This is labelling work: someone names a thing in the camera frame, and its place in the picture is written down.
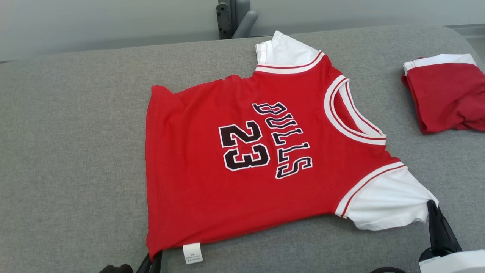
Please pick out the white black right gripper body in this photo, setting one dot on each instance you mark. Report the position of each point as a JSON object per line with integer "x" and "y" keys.
{"x": 454, "y": 263}

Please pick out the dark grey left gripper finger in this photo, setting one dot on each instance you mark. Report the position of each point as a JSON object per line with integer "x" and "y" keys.
{"x": 157, "y": 263}
{"x": 144, "y": 267}

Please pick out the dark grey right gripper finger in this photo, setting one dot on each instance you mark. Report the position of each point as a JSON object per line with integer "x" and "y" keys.
{"x": 439, "y": 231}

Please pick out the red Bulls jersey white sleeves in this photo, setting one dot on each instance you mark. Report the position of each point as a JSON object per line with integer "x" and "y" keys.
{"x": 197, "y": 151}

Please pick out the red shorts with white stripe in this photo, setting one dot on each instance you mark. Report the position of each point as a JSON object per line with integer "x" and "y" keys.
{"x": 447, "y": 98}

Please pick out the grey fabric sofa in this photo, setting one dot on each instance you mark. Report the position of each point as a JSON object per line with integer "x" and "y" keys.
{"x": 75, "y": 151}

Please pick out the grey rounded tube foot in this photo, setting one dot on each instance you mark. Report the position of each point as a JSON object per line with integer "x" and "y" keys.
{"x": 245, "y": 24}

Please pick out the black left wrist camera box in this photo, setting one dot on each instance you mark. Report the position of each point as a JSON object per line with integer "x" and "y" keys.
{"x": 115, "y": 269}

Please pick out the dark grey post bracket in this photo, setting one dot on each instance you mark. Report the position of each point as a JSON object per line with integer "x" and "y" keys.
{"x": 223, "y": 21}

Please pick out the grey metal post bracket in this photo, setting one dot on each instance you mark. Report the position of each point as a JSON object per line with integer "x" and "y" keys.
{"x": 240, "y": 11}

